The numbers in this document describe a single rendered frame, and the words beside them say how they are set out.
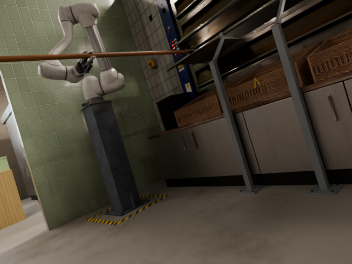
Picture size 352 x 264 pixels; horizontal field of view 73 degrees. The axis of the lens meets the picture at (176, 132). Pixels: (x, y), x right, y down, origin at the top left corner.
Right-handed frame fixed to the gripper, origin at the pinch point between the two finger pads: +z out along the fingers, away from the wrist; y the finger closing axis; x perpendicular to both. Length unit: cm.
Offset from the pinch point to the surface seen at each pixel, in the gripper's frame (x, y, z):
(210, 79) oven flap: -126, 21, -14
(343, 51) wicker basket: -78, 48, 108
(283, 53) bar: -67, 38, 85
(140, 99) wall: -111, 8, -123
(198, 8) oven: -128, -49, -4
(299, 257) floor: -7, 116, 95
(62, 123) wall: -7, 19, -124
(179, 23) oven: -128, -49, -34
